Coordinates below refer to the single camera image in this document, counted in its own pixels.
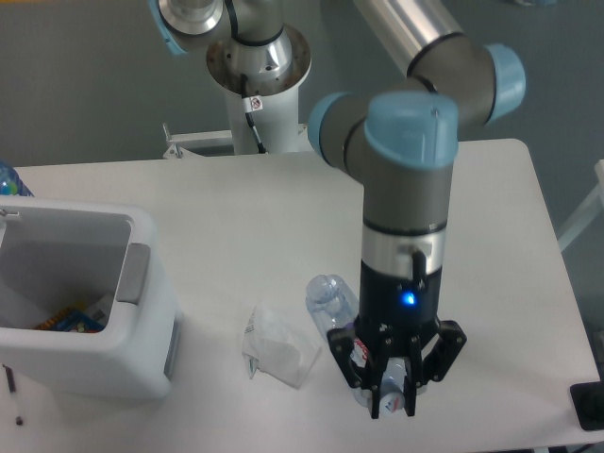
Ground clear plastic water bottle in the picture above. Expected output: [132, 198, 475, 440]
[306, 275, 406, 415]

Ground clear plastic wrapper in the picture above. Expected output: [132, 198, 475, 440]
[242, 304, 322, 389]

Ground black device at table edge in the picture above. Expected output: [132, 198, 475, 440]
[570, 381, 603, 431]

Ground colourful snack bag in bin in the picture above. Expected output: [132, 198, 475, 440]
[33, 302, 105, 333]

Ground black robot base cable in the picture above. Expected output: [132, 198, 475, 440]
[239, 73, 269, 155]

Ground black pen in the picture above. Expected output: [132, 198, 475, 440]
[2, 364, 24, 427]

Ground blue bottle at table edge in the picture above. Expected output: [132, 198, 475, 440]
[0, 161, 34, 196]

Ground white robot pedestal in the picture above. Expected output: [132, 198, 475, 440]
[163, 25, 311, 159]

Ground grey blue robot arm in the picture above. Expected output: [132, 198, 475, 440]
[148, 1, 526, 418]

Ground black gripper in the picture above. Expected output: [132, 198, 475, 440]
[327, 263, 467, 419]

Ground white frame right side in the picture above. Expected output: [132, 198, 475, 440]
[558, 159, 603, 252]

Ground white trash can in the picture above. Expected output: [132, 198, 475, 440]
[1, 196, 182, 398]

